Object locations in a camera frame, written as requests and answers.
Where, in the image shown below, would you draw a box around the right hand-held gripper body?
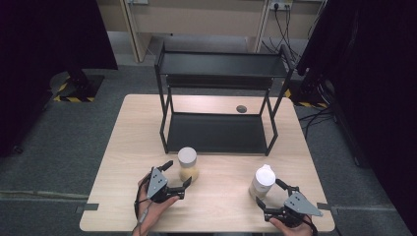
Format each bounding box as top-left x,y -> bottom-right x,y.
278,191 -> 325,228

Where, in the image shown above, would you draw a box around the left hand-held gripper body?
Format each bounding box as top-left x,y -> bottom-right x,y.
146,166 -> 179,205

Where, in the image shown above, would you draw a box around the glass jar with yellow powder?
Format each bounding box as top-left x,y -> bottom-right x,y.
177,147 -> 200,183

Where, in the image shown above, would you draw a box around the glass jar with spout lid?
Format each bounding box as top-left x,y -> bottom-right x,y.
248,164 -> 276,201

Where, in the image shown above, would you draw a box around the black metal two-tier rack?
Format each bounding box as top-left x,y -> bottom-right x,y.
154,41 -> 295,157

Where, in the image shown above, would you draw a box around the person's right hand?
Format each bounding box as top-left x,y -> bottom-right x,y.
268,214 -> 318,236

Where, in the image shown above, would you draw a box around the person's left hand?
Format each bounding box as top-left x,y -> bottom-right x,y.
134,174 -> 181,231

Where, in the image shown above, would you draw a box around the stand base with hazard tape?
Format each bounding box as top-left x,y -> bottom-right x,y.
48,67 -> 106,103
284,77 -> 329,109

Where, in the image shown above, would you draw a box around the black curtain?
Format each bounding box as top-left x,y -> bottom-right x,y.
0,0 -> 118,157
296,0 -> 417,236

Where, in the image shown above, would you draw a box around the right hand-held gripper cable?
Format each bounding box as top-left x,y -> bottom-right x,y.
303,214 -> 319,236

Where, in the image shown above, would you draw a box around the hand-held gripper cable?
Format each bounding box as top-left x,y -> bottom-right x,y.
133,179 -> 155,236
303,214 -> 319,236

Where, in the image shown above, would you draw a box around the left hand-held gripper cable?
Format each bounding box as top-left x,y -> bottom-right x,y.
133,179 -> 155,236

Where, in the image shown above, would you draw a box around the grey floor cable cover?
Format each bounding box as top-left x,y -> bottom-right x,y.
330,205 -> 399,212
0,190 -> 89,201

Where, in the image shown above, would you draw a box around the black floor cables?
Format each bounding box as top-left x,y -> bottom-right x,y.
297,106 -> 336,139

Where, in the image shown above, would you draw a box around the black power cable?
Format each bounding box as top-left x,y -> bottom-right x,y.
284,3 -> 301,65
262,3 -> 299,58

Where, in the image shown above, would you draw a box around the white wall power socket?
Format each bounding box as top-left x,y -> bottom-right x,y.
269,0 -> 294,11

